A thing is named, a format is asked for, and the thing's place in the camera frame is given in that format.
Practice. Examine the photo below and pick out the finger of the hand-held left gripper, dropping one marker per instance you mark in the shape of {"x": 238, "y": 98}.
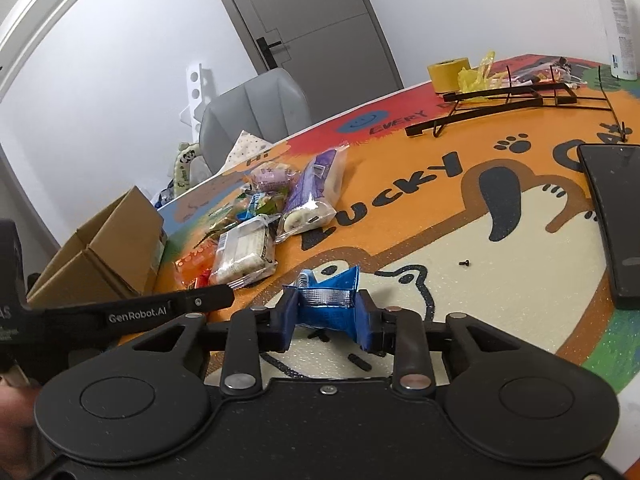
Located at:
{"x": 130, "y": 316}

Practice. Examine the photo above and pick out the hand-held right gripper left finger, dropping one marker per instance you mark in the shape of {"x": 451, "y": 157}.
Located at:
{"x": 289, "y": 321}

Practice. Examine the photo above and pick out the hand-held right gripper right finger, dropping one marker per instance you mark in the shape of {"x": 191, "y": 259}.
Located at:
{"x": 367, "y": 327}

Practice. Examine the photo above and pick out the green blue snack packet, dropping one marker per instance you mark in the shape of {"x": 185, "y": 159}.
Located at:
{"x": 265, "y": 205}

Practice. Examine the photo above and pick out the person's left hand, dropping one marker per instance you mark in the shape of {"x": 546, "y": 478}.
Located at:
{"x": 12, "y": 410}

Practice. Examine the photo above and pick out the brown cardboard box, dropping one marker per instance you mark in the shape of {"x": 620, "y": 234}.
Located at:
{"x": 115, "y": 240}

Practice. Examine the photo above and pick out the orange cracker packet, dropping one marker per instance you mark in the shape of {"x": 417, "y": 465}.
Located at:
{"x": 192, "y": 262}

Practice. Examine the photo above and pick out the white cracker packet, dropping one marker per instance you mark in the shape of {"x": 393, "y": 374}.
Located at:
{"x": 242, "y": 250}

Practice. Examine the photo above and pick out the colourful printed table mat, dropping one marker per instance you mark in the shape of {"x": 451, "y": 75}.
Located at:
{"x": 450, "y": 240}

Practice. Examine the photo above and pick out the yellow green snack packet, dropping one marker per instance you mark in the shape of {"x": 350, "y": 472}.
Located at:
{"x": 222, "y": 220}

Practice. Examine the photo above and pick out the blue white plastic bag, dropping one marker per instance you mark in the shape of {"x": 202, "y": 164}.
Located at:
{"x": 165, "y": 197}

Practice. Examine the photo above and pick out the clear purple cake roll packet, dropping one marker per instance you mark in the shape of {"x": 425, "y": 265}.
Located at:
{"x": 305, "y": 195}

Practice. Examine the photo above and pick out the small clear purple snack packet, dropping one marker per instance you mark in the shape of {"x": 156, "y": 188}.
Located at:
{"x": 270, "y": 178}

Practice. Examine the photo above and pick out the green white plush toy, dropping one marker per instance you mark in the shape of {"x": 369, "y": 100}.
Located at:
{"x": 184, "y": 165}

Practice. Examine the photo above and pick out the polka dot cloth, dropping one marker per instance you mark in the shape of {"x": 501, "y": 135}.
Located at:
{"x": 245, "y": 147}

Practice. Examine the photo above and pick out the grey chair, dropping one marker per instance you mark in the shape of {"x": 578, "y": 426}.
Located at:
{"x": 250, "y": 110}

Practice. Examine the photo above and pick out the white perforated rack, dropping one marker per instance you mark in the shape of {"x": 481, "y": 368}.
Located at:
{"x": 194, "y": 85}

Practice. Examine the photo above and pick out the yellow tape roll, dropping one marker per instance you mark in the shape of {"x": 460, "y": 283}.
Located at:
{"x": 447, "y": 76}

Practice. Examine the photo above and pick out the black flat device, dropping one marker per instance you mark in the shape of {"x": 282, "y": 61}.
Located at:
{"x": 615, "y": 220}

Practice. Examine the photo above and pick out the yellow plastic bag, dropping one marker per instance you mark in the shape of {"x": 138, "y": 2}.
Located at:
{"x": 475, "y": 77}

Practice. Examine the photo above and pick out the grey door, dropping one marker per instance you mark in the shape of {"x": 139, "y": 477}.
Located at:
{"x": 320, "y": 25}

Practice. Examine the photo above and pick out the clear bag with items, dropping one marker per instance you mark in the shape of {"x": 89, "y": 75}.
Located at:
{"x": 537, "y": 78}

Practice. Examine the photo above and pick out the white spray bottle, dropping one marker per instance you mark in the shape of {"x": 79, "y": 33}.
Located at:
{"x": 617, "y": 20}

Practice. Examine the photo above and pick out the white curved frame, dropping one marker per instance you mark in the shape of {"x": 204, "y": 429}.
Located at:
{"x": 50, "y": 10}

